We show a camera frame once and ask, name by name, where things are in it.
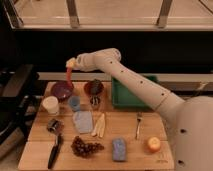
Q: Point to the white cup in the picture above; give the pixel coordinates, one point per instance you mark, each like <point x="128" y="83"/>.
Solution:
<point x="51" y="105"/>

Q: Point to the orange fruit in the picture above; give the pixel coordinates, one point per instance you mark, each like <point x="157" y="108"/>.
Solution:
<point x="154" y="144"/>

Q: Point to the black handled knife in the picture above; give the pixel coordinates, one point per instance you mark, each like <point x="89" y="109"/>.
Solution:
<point x="54" y="150"/>

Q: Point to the dark object in red bowl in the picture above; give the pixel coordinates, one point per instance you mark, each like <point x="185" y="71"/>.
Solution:
<point x="96" y="87"/>

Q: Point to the small metal tin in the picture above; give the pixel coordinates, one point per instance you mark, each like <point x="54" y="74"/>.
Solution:
<point x="54" y="126"/>

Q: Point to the small blue cup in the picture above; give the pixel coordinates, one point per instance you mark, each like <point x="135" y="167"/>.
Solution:
<point x="74" y="103"/>

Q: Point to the black chair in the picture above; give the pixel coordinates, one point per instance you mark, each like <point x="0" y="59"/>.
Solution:
<point x="16" y="94"/>

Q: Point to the red bowl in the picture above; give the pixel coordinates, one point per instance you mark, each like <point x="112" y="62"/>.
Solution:
<point x="87" y="88"/>

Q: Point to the green plastic tray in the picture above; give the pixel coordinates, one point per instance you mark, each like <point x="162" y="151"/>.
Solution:
<point x="123" y="98"/>

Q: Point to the silver fork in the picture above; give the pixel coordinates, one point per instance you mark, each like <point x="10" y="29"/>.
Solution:
<point x="139" y="118"/>

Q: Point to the purple bowl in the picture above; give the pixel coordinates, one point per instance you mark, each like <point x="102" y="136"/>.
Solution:
<point x="62" y="90"/>

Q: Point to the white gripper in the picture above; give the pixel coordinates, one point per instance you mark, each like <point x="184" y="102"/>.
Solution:
<point x="83" y="62"/>

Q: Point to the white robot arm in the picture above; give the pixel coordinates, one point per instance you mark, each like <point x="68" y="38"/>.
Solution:
<point x="193" y="118"/>

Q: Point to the light blue cloth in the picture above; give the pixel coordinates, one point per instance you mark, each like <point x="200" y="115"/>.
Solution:
<point x="83" y="121"/>

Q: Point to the blue sponge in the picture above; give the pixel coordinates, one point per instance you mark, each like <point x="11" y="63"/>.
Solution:
<point x="119" y="150"/>

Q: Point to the small metal cup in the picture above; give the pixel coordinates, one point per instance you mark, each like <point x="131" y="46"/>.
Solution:
<point x="95" y="102"/>

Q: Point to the dark grape bunch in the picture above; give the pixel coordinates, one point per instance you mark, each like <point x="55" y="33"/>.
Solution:
<point x="83" y="149"/>

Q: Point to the pale banana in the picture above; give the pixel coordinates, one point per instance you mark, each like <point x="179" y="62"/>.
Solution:
<point x="99" y="127"/>

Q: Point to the wooden cutting board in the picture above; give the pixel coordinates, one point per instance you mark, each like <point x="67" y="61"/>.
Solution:
<point x="119" y="124"/>

